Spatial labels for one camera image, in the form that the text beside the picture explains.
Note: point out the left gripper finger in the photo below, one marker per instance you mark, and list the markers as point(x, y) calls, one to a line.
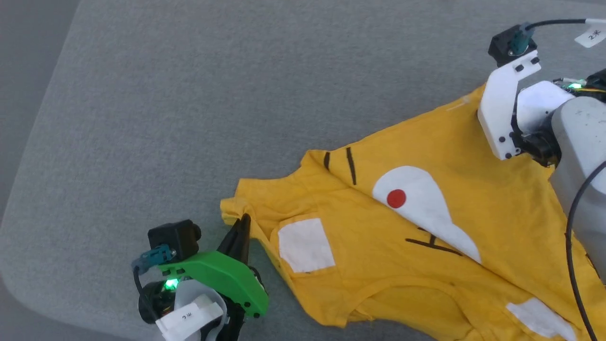
point(229, 246)
point(245, 241)

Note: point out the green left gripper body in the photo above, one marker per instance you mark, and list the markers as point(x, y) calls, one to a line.
point(222, 272)

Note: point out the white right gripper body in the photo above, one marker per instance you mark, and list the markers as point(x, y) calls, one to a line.
point(497, 109)

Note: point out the yellow printed t-shirt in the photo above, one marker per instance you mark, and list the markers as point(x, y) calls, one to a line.
point(497, 189)

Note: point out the grey fabric sofa cushion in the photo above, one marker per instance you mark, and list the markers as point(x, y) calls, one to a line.
point(189, 118)

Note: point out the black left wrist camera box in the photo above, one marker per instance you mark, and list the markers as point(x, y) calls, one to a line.
point(175, 239)

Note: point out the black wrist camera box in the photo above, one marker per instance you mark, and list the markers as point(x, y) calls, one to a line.
point(502, 47)
point(175, 239)

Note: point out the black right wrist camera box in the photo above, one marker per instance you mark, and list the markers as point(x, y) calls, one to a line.
point(502, 47)

